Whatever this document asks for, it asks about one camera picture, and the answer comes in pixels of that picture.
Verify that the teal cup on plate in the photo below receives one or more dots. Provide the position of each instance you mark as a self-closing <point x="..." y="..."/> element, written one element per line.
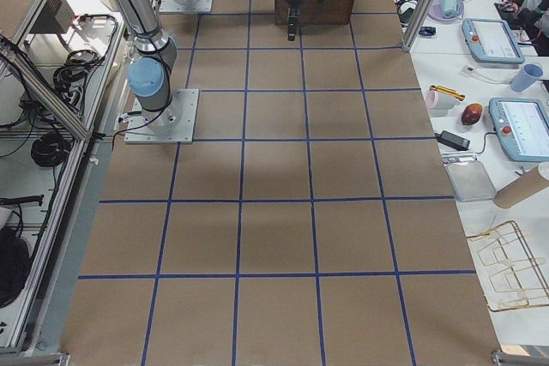
<point x="449" y="8"/>

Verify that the near teach pendant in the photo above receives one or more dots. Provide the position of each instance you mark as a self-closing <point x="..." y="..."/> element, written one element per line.
<point x="522" y="128"/>

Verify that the gold wire rack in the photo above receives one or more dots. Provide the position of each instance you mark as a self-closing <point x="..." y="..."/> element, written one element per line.
<point x="512" y="276"/>

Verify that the far teach pendant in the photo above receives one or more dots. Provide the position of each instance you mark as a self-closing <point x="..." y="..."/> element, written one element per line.
<point x="491" y="41"/>

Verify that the purple plate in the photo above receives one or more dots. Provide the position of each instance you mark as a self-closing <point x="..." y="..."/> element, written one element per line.
<point x="435" y="14"/>

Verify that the red mango fruit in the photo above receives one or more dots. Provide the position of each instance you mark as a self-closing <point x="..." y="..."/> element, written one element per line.
<point x="471" y="114"/>

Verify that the light blue plastic cup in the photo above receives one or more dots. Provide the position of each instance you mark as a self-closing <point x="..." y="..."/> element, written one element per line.
<point x="526" y="77"/>

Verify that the pink mug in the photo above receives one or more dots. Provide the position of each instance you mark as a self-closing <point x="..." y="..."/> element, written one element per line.
<point x="439" y="104"/>

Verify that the black power adapter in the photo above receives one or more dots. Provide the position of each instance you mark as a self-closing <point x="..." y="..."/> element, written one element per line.
<point x="453" y="141"/>

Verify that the teach pendant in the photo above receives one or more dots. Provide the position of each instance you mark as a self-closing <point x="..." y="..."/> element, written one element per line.
<point x="491" y="41"/>
<point x="522" y="128"/>

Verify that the cardboard tube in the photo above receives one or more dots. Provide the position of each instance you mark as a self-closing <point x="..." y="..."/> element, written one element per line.
<point x="525" y="186"/>

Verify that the gold cylinder tool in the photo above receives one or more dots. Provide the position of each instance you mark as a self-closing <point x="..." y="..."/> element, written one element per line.
<point x="448" y="91"/>

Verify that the grey control box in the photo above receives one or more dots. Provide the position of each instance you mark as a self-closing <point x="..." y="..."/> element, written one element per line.
<point x="54" y="17"/>

